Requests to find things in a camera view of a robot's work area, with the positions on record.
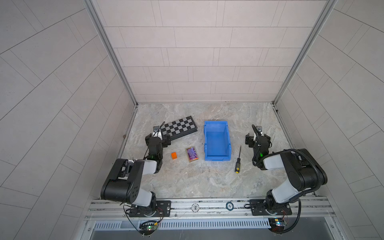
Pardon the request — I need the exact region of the folding chessboard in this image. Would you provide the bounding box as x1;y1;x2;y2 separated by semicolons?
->
161;116;198;141

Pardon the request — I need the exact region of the purple card box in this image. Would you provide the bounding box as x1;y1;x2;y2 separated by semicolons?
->
186;147;199;162

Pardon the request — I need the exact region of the aluminium rail frame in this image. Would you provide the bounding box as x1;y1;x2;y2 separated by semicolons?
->
85;196;336;221

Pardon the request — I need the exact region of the small orange cube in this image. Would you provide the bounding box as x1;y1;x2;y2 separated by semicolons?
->
171;152;178;160

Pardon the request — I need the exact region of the left circuit board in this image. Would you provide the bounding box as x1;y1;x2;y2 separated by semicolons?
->
139;221;160;236

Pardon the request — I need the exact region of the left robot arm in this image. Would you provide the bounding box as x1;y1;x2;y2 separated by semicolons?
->
101;133;171;216

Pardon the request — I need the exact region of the blue plastic bin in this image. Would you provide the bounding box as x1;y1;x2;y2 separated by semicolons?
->
204;121;232;162

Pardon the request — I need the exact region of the right circuit board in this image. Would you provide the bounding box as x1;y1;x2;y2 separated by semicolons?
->
268;218;287;233

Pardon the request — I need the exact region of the black yellow screwdriver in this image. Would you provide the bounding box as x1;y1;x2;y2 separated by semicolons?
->
235;147;242;174

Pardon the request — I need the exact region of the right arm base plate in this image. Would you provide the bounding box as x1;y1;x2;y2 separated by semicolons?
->
249;199;292;216

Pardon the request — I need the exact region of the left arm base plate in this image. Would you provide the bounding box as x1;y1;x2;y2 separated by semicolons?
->
129;201;172;218

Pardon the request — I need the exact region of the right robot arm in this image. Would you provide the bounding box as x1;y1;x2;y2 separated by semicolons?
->
245;132;328;215

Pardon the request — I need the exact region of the circuit board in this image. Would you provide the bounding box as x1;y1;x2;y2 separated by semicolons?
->
139;221;160;236
268;218;287;233

